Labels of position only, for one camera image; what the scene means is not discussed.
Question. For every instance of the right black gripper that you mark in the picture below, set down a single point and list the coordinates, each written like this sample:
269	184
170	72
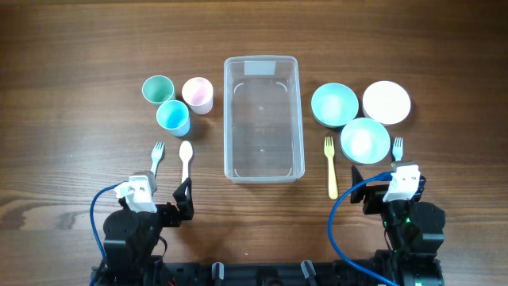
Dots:
375	199

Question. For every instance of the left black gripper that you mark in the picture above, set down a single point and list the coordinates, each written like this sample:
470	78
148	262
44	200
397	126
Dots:
170	210

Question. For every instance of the blue plastic bowl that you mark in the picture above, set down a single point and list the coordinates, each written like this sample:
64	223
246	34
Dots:
365	141

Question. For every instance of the yellow plastic fork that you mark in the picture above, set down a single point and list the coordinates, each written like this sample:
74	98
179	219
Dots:
329	152

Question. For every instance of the cream plastic spoon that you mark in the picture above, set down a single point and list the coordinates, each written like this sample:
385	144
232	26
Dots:
186	153

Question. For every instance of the light blue plastic fork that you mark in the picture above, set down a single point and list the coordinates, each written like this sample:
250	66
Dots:
397	149

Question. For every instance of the mint green plastic fork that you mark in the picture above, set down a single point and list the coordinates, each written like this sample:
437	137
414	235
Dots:
157	156

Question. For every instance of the green plastic bowl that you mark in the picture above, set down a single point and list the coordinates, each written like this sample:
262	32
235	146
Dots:
334	105

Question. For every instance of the blue plastic cup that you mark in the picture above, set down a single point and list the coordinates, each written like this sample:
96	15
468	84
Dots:
174	117

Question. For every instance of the pink plastic bowl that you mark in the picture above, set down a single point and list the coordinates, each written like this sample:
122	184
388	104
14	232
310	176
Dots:
386	102

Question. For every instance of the pink plastic cup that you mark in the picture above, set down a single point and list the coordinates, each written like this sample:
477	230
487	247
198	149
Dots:
198	93

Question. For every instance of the green plastic cup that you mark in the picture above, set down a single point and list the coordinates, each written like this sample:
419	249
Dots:
158	89

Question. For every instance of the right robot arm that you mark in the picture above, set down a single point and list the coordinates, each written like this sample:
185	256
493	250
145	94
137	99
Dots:
414	230

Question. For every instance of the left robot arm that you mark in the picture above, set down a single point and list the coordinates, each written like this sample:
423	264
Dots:
131	238

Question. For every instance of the clear plastic container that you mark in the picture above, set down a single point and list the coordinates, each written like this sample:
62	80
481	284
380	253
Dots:
263	132

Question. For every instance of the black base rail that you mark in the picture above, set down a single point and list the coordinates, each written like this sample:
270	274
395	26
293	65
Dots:
183	274

